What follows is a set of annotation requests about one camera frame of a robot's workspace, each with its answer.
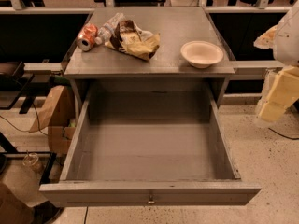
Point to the foam gripper body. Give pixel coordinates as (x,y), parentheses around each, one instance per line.
(287,37)

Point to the grey top drawer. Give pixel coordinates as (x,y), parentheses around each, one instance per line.
(129,145)

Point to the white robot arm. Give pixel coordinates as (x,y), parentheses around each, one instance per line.
(283,39)

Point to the brass top drawer knob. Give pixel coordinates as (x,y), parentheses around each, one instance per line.
(151,200)

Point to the white bowl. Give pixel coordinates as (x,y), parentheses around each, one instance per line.
(201,54)

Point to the grey wooden cabinet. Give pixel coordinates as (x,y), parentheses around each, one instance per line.
(166,71)

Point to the crumpled yellow chip bag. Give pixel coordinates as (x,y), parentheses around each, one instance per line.
(128,38)

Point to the clear plastic water bottle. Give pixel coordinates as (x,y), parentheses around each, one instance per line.
(107,30)

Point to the orange soda can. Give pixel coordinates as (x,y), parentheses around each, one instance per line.
(86,37)

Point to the brown cardboard box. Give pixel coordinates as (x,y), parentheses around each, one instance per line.
(56,114)

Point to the clear glass jar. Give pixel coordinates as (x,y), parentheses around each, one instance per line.
(32,161)

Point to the black metal stand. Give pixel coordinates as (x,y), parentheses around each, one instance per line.
(12,80)

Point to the black shoe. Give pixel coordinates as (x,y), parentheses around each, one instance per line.
(45,212)

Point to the brown trouser leg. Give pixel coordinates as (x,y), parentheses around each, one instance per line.
(12,210)

